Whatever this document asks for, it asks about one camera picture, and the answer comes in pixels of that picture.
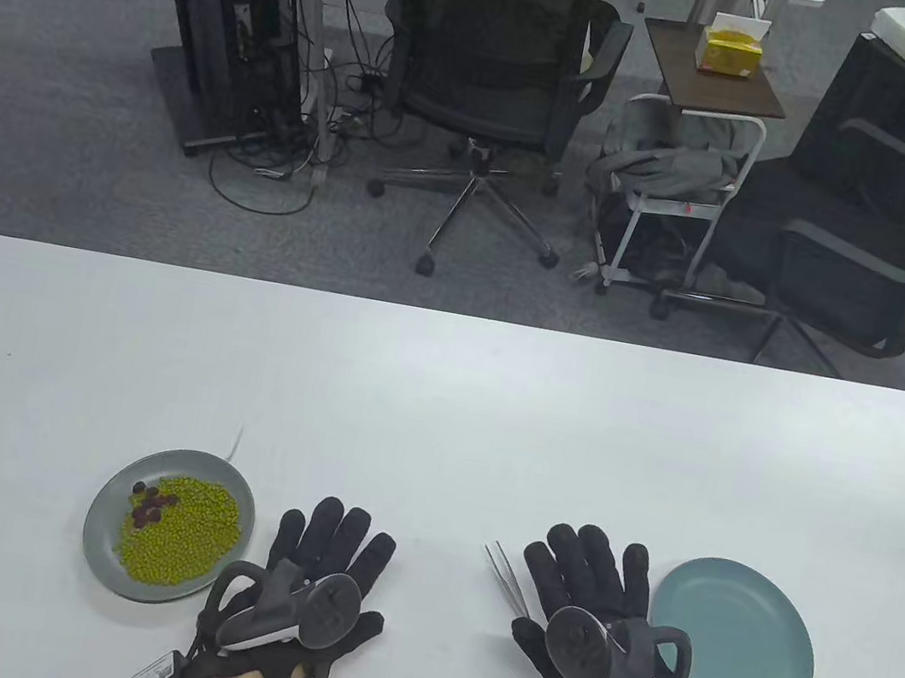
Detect person's right hand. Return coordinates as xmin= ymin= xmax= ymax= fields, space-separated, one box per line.
xmin=504 ymin=519 xmax=730 ymax=678

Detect person's left hand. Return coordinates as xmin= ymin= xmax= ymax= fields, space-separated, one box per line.
xmin=189 ymin=480 xmax=403 ymax=678

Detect metal tweezers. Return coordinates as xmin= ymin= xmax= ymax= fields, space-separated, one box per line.
xmin=473 ymin=539 xmax=548 ymax=621

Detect pile of green beans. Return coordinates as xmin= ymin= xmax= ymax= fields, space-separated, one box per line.
xmin=109 ymin=465 xmax=251 ymax=599

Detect teal plate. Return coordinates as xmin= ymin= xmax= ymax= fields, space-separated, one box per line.
xmin=638 ymin=547 xmax=832 ymax=678

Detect pile of dark red cranberries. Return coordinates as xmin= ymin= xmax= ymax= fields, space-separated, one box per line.
xmin=124 ymin=479 xmax=181 ymax=533

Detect grey plate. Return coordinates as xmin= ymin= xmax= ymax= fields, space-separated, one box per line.
xmin=73 ymin=433 xmax=266 ymax=619

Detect grey shoe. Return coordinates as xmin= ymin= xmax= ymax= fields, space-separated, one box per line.
xmin=692 ymin=259 xmax=774 ymax=310

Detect black padded office chair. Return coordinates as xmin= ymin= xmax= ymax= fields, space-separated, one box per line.
xmin=644 ymin=67 xmax=905 ymax=390

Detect grey jacket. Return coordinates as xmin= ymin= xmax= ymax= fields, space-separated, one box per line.
xmin=584 ymin=86 xmax=755 ymax=218

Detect black power strip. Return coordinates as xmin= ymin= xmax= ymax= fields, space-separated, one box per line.
xmin=347 ymin=69 xmax=393 ymax=99

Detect brown top side table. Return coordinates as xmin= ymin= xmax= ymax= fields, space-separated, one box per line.
xmin=590 ymin=13 xmax=800 ymax=322

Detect yellow tissue box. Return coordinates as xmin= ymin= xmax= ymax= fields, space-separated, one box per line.
xmin=692 ymin=9 xmax=771 ymax=82

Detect black mesh office chair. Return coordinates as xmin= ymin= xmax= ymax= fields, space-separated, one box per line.
xmin=327 ymin=0 xmax=640 ymax=304

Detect bundle of black cables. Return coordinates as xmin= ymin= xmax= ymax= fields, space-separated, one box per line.
xmin=203 ymin=0 xmax=441 ymax=238

